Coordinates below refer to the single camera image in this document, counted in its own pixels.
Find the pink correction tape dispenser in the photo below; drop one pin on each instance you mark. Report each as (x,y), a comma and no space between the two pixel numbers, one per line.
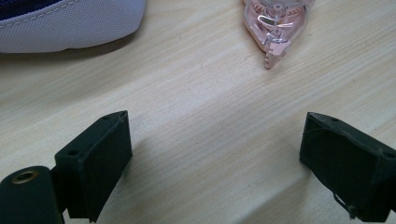
(275,26)

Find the light purple pencil case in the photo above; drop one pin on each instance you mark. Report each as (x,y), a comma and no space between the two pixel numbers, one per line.
(68,25)

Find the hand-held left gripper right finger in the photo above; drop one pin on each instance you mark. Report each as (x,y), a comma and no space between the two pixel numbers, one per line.
(345,161)

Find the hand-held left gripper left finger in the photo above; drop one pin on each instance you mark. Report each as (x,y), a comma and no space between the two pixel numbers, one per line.
(99,165)

